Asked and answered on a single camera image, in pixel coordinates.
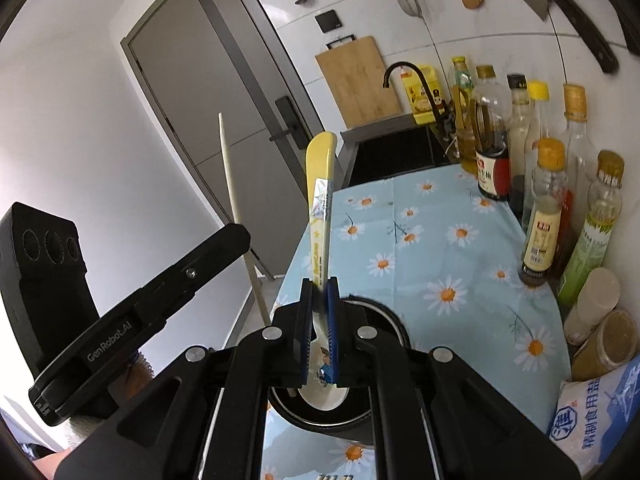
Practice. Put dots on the tall gold cap bottle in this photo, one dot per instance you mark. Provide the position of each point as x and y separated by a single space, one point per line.
575 125

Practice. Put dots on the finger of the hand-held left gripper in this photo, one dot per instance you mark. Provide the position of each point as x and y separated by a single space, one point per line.
200 265

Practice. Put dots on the small orange cap sauce bottle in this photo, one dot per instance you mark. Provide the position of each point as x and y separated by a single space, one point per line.
545 220

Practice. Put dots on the wooden chopstick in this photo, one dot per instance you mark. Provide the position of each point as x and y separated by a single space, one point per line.
230 175

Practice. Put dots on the black utensil holder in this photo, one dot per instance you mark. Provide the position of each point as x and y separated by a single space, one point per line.
325 432

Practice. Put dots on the dark cap vinegar bottle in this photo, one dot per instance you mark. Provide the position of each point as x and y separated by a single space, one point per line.
517 110

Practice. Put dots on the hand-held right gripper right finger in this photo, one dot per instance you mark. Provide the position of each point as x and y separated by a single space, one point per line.
333 335

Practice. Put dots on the blue daisy print tablecloth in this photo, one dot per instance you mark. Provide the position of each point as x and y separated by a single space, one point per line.
450 240

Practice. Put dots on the yellow cap clear bottle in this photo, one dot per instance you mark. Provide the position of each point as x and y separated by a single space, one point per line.
539 110

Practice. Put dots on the clear oil bottle green label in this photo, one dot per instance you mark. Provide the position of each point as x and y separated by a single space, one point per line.
462 77

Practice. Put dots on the grey door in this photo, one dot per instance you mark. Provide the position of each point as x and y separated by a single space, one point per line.
200 85

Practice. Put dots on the yellow oil bottle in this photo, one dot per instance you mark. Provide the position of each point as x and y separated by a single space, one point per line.
422 102

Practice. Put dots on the black faucet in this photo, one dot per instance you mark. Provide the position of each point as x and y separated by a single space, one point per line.
407 66

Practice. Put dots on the wooden cutting board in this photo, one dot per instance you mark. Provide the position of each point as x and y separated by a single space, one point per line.
360 80

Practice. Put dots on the white and blue salt bag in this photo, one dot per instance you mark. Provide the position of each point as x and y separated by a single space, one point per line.
595 415

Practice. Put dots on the black wall socket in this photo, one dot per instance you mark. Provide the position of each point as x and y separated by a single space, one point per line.
329 20

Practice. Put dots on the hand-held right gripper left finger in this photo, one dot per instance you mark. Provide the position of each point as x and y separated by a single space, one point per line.
305 332

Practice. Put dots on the black kitchen sink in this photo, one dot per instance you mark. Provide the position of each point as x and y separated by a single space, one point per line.
395 152

